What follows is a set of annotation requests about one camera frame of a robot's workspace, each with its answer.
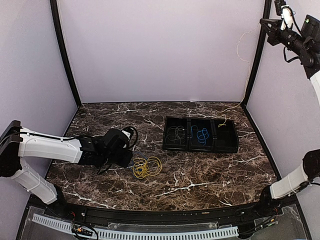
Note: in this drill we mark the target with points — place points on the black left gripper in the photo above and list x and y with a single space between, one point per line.
125 161

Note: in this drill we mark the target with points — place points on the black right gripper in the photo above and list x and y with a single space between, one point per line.
272 32

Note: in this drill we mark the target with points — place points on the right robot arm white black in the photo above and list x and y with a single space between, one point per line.
306 46

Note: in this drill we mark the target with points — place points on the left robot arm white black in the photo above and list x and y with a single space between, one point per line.
17 143

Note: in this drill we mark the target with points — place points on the black three-compartment tray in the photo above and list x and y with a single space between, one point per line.
203 135

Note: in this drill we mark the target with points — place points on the right black frame post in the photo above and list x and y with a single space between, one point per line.
258 54

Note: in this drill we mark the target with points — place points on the black frame post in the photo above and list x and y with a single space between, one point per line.
63 52
258 54

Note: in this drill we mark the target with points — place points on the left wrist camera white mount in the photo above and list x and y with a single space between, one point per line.
130 131

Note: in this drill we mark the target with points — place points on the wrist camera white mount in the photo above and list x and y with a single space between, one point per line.
130 131
284 11

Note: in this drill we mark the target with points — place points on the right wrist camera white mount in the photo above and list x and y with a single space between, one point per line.
284 11

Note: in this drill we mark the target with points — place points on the black curved front rail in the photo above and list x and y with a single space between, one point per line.
233 215

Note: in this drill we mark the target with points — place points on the white slotted cable duct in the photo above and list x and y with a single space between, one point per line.
117 231

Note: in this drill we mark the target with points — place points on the left black frame post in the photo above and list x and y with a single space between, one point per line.
63 52

